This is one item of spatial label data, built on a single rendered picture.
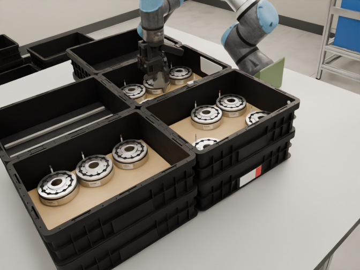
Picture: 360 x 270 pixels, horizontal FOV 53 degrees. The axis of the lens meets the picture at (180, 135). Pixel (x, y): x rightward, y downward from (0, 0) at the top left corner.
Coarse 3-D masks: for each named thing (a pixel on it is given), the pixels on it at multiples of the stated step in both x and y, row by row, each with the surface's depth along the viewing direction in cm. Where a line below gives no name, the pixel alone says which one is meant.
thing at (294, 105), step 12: (228, 72) 125; (240, 72) 125; (264, 84) 117; (168, 96) 115; (288, 96) 111; (144, 108) 110; (288, 108) 105; (156, 120) 104; (264, 120) 101; (276, 120) 104; (240, 132) 97; (252, 132) 100; (216, 144) 94; (228, 144) 96; (204, 156) 92
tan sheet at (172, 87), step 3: (192, 72) 148; (192, 75) 147; (195, 75) 146; (195, 78) 144; (198, 78) 144; (171, 84) 142; (186, 84) 141; (171, 87) 139; (174, 87) 139; (177, 87) 139; (171, 90) 138; (147, 93) 137; (147, 96) 135; (150, 96) 135; (153, 96) 135; (156, 96) 135
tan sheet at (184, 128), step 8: (248, 104) 126; (248, 112) 122; (184, 120) 121; (224, 120) 120; (232, 120) 119; (240, 120) 119; (176, 128) 118; (184, 128) 117; (192, 128) 117; (216, 128) 116; (224, 128) 116; (232, 128) 116; (240, 128) 116; (184, 136) 114; (192, 136) 114; (200, 136) 113; (208, 136) 113; (216, 136) 113; (224, 136) 113
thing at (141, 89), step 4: (132, 84) 137; (136, 84) 137; (120, 88) 135; (124, 88) 134; (140, 88) 134; (144, 88) 134; (136, 92) 132; (140, 92) 132; (144, 92) 132; (132, 96) 129; (136, 96) 129
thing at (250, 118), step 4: (252, 112) 117; (256, 112) 117; (260, 112) 117; (264, 112) 117; (268, 112) 116; (248, 116) 115; (252, 116) 115; (248, 120) 113; (252, 120) 113; (248, 124) 112
